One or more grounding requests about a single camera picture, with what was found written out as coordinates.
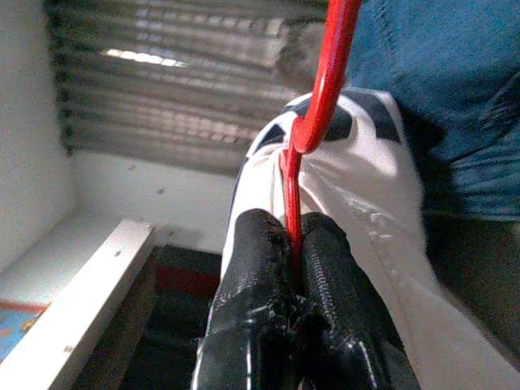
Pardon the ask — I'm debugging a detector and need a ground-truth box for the white t-shirt dark print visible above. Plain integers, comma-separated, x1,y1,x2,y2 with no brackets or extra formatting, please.
190,85,520,390

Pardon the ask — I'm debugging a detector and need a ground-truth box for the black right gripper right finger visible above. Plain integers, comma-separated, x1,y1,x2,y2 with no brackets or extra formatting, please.
298,211,422,390

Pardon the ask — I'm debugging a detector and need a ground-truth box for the grey window blind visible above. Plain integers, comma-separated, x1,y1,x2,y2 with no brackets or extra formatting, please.
43,0,330,176

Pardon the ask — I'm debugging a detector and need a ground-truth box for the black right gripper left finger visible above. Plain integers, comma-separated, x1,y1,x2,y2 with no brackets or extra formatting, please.
190,207,302,390

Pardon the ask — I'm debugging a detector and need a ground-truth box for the white wooden board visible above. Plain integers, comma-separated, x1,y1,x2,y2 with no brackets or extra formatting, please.
0,218,156,390

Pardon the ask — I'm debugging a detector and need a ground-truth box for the blue denim garment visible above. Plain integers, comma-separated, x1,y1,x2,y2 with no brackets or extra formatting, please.
344,0,520,223

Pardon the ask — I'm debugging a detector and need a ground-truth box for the red plastic clothes hanger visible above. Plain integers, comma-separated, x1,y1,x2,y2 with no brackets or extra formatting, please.
278,0,363,293

